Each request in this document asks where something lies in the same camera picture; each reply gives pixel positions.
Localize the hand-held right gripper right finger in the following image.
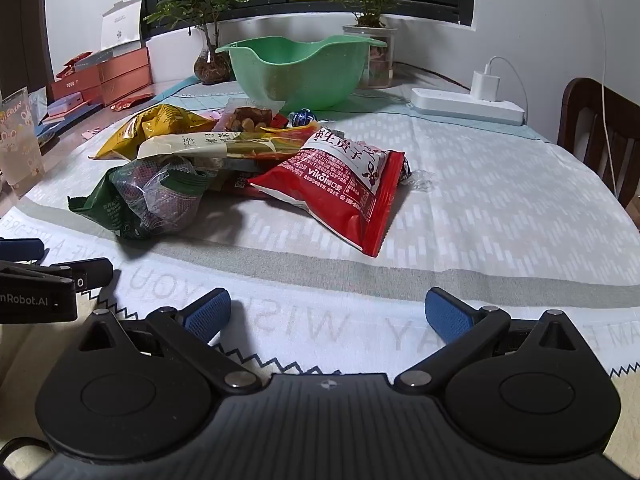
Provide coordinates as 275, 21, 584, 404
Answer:
394, 287, 583, 392

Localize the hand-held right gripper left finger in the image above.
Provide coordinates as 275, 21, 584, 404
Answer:
75, 287, 263, 393

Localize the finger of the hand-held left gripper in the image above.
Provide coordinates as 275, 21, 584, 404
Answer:
0, 258, 114, 291
0, 239, 45, 263

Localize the dark green snack bag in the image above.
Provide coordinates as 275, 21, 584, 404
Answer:
68, 155, 217, 241

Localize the clear candy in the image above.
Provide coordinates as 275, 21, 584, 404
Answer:
400, 162, 436, 192

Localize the large red snack bag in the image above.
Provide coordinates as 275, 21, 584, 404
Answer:
248, 127, 405, 258

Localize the yellow snack bag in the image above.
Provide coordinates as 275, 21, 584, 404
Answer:
90, 104, 216, 161

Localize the long cream snack packet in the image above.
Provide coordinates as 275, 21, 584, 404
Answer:
137, 130, 301, 162

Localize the orange snack packet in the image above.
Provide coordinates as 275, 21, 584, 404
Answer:
261, 120, 321, 136

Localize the clear nut snack packet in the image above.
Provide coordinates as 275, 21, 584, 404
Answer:
220, 99, 288, 133

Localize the green plastic bowl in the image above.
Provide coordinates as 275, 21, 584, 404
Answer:
215, 35, 388, 111

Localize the printed clear bag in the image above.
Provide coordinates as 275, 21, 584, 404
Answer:
0, 86, 45, 196

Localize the white patterned tablecloth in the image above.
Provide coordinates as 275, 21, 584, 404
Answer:
0, 110, 640, 376

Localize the small lavender box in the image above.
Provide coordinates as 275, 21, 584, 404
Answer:
47, 92, 83, 116

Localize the blue book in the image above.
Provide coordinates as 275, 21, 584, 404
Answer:
35, 102, 118, 148

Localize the red crinkled packet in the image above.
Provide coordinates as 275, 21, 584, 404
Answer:
111, 94, 152, 112

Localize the red flat packet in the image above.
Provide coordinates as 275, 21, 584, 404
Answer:
55, 51, 96, 80

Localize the large orange drawer box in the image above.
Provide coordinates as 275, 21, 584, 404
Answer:
97, 47, 153, 107

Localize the white power strip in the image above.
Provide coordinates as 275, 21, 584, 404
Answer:
411, 87, 526, 126

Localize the teal checked mat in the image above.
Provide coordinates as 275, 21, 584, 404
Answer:
160, 74, 551, 143

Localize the dark door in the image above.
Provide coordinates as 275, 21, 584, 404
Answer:
0, 0, 56, 98

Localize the white charger plug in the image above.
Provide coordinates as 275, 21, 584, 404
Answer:
470, 71, 501, 102

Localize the dark wooden chair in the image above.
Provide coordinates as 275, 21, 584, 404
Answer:
556, 77, 640, 211

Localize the round glass vase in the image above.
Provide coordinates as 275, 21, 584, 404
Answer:
194, 35, 236, 86

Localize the dark thin cable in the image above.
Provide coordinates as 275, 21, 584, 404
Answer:
392, 61, 473, 93

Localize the white charger cable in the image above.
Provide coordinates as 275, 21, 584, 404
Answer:
485, 56, 530, 111

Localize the dark window frame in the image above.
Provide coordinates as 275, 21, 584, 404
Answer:
131, 0, 475, 43

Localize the white hanging cable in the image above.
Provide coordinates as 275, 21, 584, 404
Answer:
595, 0, 617, 171

